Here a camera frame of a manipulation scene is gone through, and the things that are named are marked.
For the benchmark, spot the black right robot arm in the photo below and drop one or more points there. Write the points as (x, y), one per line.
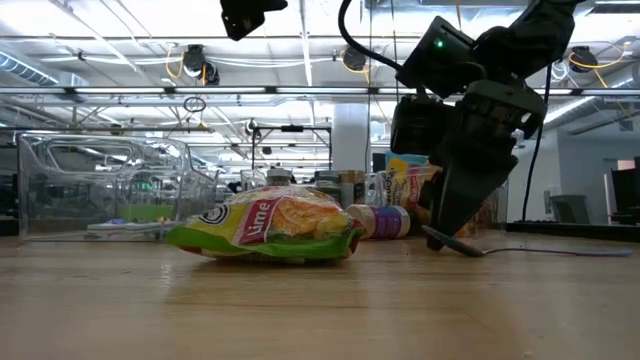
(525, 45)

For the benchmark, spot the clear plastic bin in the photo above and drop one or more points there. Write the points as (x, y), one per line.
(372, 192)
(75, 185)

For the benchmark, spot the white pillar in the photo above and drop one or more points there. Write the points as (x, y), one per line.
(350, 135)

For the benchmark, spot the black monitor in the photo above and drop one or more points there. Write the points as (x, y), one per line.
(378, 162)

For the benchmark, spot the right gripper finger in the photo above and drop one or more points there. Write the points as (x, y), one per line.
(436, 220)
(475, 200)

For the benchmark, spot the dark monitor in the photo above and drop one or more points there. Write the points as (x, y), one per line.
(625, 190)

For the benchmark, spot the black camera stand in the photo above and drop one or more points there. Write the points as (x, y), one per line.
(292, 128)

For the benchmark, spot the gold lid seasoning jar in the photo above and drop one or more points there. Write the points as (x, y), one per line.
(351, 185)

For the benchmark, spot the grey box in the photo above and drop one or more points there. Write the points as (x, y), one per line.
(570, 209)

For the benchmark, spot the green lid spice jar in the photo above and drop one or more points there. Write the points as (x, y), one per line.
(326, 182)

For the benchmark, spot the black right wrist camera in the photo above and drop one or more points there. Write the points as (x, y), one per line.
(420, 125)

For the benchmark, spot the lime chili shrimp ramen packet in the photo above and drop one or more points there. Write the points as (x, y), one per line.
(280, 225)

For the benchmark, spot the blue label spice jar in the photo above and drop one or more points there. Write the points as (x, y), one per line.
(385, 221)

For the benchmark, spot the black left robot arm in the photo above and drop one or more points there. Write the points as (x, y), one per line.
(250, 15)

